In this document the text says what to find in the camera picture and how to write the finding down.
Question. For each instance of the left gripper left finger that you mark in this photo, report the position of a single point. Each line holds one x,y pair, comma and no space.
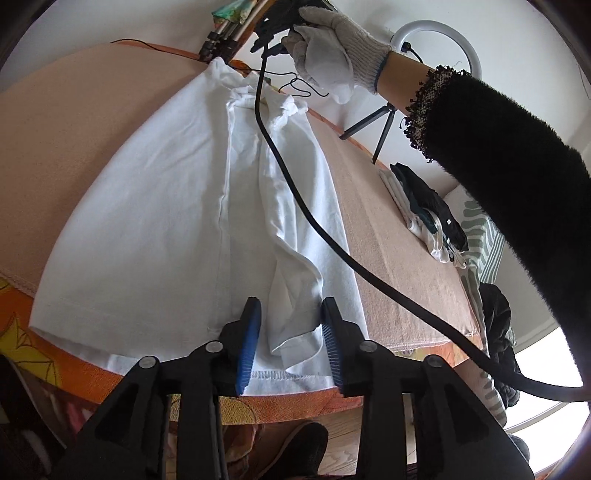
239,339

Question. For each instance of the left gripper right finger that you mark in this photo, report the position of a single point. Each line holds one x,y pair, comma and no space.
342,340

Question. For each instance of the white t-shirt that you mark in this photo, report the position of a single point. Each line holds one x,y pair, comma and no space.
215,199

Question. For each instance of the black sleeved right forearm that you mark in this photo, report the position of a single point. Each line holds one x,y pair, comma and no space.
535,188

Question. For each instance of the white gloved right hand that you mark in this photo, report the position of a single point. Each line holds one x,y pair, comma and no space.
335,54

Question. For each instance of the colourful floral scarf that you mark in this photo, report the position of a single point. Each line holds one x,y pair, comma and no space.
237,11

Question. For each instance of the grey folded tripod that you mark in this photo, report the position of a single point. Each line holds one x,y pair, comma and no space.
225,38

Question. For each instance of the black folded garment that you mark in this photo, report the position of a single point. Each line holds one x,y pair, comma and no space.
426,203

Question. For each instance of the white ring light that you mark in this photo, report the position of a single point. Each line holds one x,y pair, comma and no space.
431,40

